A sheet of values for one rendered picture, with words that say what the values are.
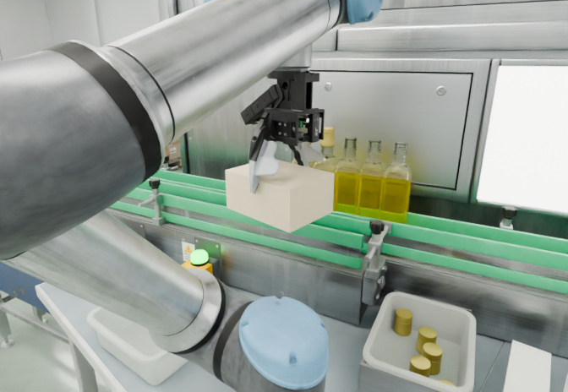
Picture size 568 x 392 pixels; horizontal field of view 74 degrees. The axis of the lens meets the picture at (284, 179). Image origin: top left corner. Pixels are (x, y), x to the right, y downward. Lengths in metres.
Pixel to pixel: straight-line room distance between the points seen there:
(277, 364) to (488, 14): 0.83
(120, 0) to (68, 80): 5.82
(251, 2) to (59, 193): 0.21
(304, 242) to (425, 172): 0.36
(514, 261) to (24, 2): 6.95
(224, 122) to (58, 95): 1.06
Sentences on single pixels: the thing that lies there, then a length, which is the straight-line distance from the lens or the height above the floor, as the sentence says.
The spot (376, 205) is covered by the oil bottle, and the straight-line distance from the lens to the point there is 0.90.
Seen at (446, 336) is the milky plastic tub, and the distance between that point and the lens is 0.90.
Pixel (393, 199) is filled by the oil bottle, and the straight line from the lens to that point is 0.89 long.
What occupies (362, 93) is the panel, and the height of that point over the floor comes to 1.23.
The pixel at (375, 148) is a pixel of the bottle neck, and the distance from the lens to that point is 0.88.
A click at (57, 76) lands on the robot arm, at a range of 0.23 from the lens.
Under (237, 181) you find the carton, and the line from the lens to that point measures 0.68.
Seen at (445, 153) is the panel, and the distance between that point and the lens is 1.00.
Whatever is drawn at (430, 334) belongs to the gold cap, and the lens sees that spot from 0.83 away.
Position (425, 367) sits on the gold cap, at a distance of 0.76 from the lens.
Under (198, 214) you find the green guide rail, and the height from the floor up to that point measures 0.93.
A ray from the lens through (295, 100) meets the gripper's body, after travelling 0.61.
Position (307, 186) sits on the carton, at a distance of 0.62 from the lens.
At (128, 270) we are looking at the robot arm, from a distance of 0.43.
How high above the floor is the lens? 1.32
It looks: 18 degrees down
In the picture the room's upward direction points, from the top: straight up
